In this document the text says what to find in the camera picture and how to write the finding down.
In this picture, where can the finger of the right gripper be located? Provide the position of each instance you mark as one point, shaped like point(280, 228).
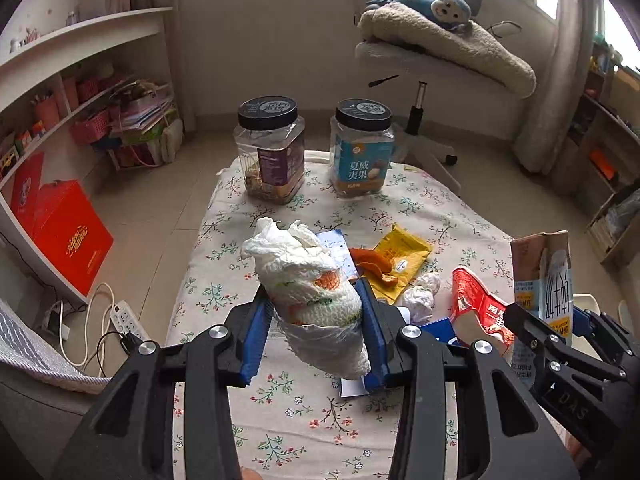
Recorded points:
point(608, 338)
point(549, 346)

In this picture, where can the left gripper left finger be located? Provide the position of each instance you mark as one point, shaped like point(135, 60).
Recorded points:
point(127, 433)

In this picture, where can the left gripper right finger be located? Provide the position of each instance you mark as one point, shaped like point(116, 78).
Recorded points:
point(502, 431)

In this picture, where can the beige milk carton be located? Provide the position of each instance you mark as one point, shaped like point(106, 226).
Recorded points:
point(543, 279)

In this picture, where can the red snack bag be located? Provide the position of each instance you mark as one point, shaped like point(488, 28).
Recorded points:
point(476, 313)

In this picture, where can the white tissue wad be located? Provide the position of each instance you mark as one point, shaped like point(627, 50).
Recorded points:
point(315, 305)

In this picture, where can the blue paper box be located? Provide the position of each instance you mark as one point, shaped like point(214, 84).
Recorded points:
point(335, 243)

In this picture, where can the white trash bin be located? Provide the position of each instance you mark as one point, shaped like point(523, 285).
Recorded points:
point(585, 302)

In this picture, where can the white power strip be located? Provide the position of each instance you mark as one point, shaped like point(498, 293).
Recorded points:
point(126, 322)

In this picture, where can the small crumpled white tissue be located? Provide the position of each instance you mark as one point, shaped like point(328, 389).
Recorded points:
point(419, 297)

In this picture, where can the wooden desk shelf unit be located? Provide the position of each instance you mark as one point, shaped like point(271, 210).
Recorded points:
point(606, 117)

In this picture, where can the orange box on desk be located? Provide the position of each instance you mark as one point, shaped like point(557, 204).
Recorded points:
point(600, 160)

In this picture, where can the floral tablecloth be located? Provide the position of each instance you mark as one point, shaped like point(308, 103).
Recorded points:
point(291, 421)

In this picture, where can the yellow snack wrapper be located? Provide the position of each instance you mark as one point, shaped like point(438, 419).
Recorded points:
point(406, 254)

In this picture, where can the orange peel on wrapper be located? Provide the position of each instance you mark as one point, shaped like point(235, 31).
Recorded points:
point(374, 264)

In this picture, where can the red gift box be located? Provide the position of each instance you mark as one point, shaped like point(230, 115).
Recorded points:
point(62, 223)

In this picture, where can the blue label nut jar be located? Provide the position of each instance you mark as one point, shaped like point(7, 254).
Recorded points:
point(362, 145)

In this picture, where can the grey office chair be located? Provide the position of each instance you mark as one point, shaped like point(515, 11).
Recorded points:
point(452, 91)

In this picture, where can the cream fluffy blanket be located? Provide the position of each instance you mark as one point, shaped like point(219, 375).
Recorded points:
point(474, 48)

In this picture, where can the purple label nut jar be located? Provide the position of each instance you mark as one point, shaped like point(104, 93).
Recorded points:
point(271, 145)

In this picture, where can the beige curtain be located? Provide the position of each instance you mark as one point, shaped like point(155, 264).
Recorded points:
point(538, 145)

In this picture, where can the blue monkey plush toy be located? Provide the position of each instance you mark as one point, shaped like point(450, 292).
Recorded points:
point(448, 14)

